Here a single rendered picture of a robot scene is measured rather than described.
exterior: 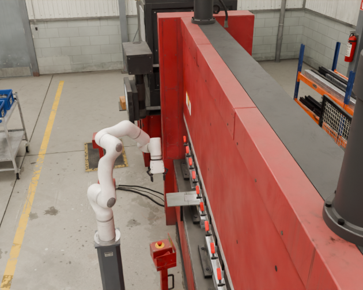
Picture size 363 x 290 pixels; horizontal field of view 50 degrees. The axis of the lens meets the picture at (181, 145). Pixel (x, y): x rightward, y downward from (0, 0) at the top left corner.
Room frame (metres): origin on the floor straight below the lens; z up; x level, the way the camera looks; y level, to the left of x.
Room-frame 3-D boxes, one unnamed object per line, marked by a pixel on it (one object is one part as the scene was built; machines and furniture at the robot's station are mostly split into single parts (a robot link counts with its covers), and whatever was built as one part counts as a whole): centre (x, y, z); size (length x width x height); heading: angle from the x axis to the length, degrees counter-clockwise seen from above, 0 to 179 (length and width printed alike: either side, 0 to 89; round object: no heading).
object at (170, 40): (3.62, -0.22, 1.15); 0.85 x 0.25 x 2.30; 96
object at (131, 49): (3.83, 0.43, 1.53); 0.51 x 0.25 x 0.85; 12
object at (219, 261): (1.66, -0.25, 1.26); 0.15 x 0.09 x 0.17; 6
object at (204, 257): (2.02, -0.16, 0.89); 0.30 x 0.05 x 0.03; 6
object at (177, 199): (2.62, 0.00, 1.00); 0.26 x 0.18 x 0.01; 96
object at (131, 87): (3.76, 0.51, 1.42); 0.45 x 0.12 x 0.36; 12
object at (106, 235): (2.16, 0.55, 1.09); 0.19 x 0.19 x 0.18
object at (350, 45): (7.29, -3.21, 1.04); 0.18 x 0.17 x 0.56; 10
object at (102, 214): (2.18, 0.57, 1.30); 0.19 x 0.12 x 0.24; 46
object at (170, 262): (2.26, 0.16, 0.75); 0.20 x 0.16 x 0.18; 19
